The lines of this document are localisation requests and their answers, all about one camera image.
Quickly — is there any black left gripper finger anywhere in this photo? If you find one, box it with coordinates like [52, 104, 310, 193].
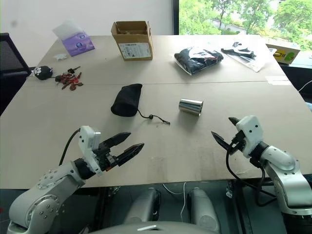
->
[116, 143, 145, 167]
[103, 132, 133, 148]

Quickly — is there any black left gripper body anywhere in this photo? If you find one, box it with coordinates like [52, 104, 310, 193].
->
[93, 142, 120, 173]

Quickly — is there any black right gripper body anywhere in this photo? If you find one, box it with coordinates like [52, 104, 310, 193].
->
[229, 130, 247, 155]

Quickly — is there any clear bag with black items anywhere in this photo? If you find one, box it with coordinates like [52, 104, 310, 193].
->
[220, 41, 266, 73]

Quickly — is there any black clothing in plastic bag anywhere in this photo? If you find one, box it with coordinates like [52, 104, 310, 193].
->
[174, 46, 225, 76]

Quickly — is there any stainless steel cup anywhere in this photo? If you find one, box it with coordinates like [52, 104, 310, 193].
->
[178, 97, 204, 117]

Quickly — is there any metal table clamp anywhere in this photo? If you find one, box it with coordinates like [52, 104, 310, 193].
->
[226, 181, 235, 198]

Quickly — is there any silver rounded robot leg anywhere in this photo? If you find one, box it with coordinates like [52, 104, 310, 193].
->
[186, 187, 219, 234]
[123, 187, 162, 225]

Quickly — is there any white tape strip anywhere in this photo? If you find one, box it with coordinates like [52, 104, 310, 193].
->
[265, 76, 292, 86]

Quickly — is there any silver robot torso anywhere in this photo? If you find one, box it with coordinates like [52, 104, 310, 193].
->
[89, 220, 196, 234]

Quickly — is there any yellow cardboard box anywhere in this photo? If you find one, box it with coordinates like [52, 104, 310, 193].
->
[265, 39, 302, 65]

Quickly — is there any open brown cardboard box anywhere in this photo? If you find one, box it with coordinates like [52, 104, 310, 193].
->
[111, 20, 154, 62]

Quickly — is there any black paw print pouch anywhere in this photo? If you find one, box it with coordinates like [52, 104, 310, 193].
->
[32, 65, 55, 81]

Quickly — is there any purple tissue pack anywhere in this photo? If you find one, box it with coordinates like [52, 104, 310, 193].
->
[51, 19, 96, 58]

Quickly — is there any black office chair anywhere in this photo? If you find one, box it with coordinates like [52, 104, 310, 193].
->
[0, 32, 33, 116]

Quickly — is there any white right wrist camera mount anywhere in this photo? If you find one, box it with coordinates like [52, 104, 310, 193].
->
[235, 115, 266, 158]

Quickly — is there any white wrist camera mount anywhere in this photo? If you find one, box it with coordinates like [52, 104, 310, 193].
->
[78, 125, 102, 177]
[235, 115, 266, 158]

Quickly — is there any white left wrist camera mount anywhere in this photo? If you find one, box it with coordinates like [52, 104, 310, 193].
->
[78, 125, 102, 177]

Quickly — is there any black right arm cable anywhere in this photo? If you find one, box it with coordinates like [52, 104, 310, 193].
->
[225, 143, 279, 207]

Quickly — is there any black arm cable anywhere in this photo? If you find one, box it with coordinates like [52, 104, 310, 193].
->
[58, 128, 82, 167]
[225, 143, 279, 207]

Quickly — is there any black drawstring pouch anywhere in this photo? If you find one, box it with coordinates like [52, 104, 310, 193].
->
[110, 83, 172, 126]

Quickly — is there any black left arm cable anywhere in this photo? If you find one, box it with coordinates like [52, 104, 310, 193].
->
[58, 128, 82, 167]

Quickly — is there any thin white cable under table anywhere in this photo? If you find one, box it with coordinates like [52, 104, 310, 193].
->
[162, 182, 188, 223]

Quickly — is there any red keychain pile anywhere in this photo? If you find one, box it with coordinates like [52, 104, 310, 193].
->
[55, 71, 84, 92]

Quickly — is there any black window frame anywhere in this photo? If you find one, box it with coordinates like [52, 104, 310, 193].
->
[171, 0, 180, 36]

